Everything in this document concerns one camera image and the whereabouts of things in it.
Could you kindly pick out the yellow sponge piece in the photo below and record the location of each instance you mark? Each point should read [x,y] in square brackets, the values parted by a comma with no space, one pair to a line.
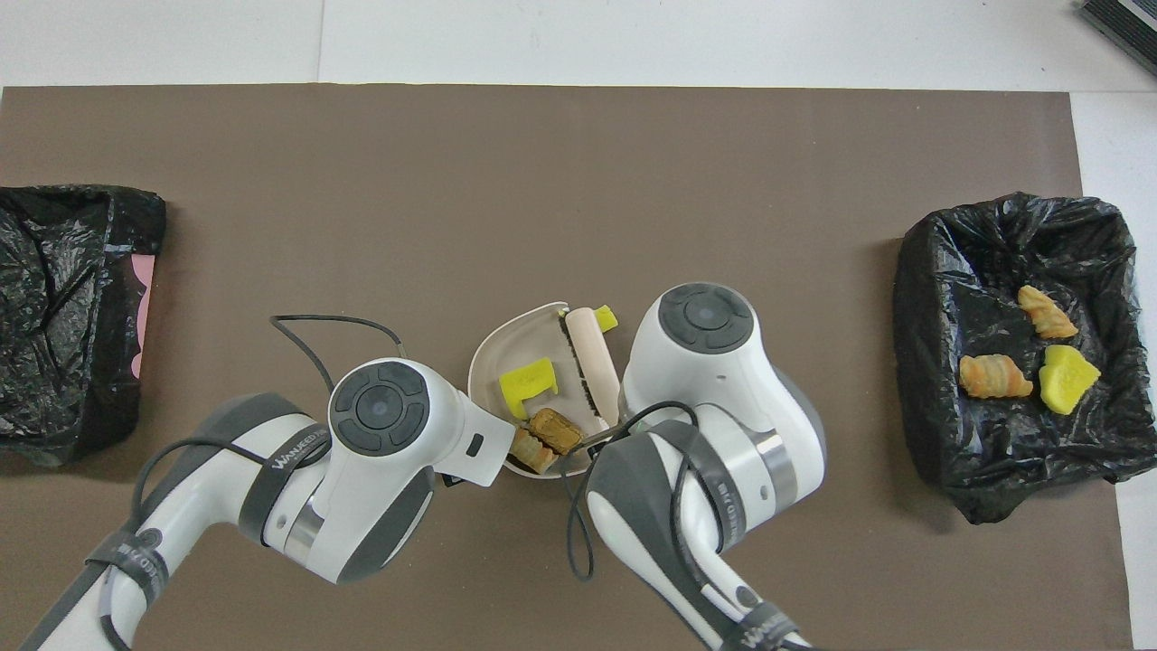
[524,384]
[606,317]
[1067,380]

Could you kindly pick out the brown table mat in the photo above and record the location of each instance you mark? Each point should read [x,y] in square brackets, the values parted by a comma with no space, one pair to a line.
[362,163]

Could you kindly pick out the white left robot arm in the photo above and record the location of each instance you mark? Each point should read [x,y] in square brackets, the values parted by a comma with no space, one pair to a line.
[380,470]

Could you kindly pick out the right black bag bin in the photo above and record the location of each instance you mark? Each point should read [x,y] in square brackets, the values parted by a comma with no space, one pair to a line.
[63,316]

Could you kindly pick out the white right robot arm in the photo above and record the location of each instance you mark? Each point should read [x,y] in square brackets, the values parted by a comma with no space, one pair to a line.
[714,380]

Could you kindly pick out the pink plastic bin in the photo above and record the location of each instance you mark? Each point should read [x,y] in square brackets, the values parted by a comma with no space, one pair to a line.
[142,316]

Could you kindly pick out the beige hand brush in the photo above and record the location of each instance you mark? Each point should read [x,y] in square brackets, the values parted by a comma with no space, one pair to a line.
[592,357]

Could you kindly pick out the black bag bin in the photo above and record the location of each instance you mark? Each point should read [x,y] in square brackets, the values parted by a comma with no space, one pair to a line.
[994,452]
[63,316]

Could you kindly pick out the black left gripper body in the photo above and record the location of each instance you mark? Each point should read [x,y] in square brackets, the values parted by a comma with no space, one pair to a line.
[450,480]

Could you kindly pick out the orange striped croissant toy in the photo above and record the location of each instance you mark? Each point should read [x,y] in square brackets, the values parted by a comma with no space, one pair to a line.
[992,377]

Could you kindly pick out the left black bag bin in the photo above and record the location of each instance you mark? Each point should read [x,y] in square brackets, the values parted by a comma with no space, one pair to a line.
[994,452]

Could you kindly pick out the beige bread chunk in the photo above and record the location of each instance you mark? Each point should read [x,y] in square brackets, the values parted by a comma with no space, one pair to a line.
[1047,313]
[531,452]

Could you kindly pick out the dark grey striped device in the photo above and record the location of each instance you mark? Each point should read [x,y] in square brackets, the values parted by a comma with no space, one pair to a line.
[1125,27]

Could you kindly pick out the beige plastic dustpan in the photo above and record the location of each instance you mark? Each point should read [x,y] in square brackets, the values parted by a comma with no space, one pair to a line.
[493,362]

